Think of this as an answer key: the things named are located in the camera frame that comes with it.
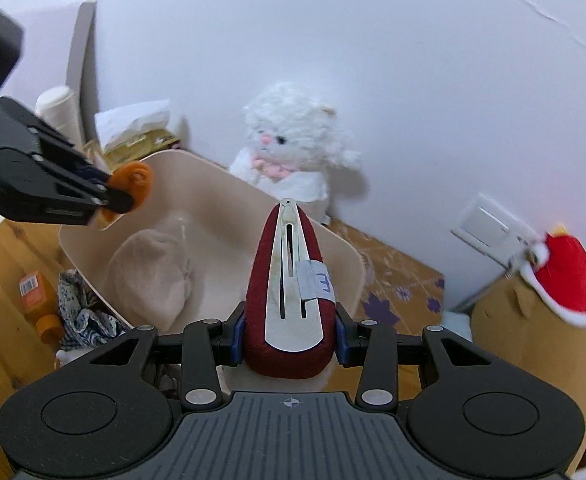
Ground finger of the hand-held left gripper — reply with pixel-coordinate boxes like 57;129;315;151
0;149;135;225
0;96;110;186

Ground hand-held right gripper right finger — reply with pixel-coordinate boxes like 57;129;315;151
334;305;496;413

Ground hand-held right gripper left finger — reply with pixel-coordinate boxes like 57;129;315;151
93;305;246;412

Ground dark red snap hair clip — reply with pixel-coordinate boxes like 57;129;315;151
245;199;338;380

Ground orange plastic bottle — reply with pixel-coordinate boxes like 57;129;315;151
19;270;65;343

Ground orange plush toy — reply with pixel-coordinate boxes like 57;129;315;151
96;161;153;231

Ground blue floral cloth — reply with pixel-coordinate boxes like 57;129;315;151
57;269;131;351

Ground beige plastic storage bin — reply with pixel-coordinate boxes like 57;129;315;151
58;149;365;361

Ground wooden desktop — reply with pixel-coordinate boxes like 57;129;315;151
0;220;139;461

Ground white thermos bottle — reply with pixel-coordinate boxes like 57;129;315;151
34;86;81;141

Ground white fluffy item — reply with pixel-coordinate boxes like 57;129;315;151
220;360;335;396

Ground pale upright board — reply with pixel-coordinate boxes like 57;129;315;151
66;0;99;141

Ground gold floral table mat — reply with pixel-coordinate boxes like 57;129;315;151
323;220;446;361

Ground white paper tissue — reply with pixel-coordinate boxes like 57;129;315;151
94;99;171;153

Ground cream fluffy cloth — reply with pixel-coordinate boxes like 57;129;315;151
109;229;194;333

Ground gold tissue box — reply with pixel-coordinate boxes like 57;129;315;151
104;127;181;166

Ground light blue cloth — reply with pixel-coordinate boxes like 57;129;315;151
447;310;474;341

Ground brown capybara plush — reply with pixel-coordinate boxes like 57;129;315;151
470;275;586;480

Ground white plush sheep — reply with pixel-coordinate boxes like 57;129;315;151
229;81;364;226

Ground red plush chicken hat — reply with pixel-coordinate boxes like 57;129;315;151
518;225;586;328

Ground white charger cable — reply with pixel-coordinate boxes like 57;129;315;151
450;260;524;313

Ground white wall outlet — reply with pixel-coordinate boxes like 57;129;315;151
450;192;544;266

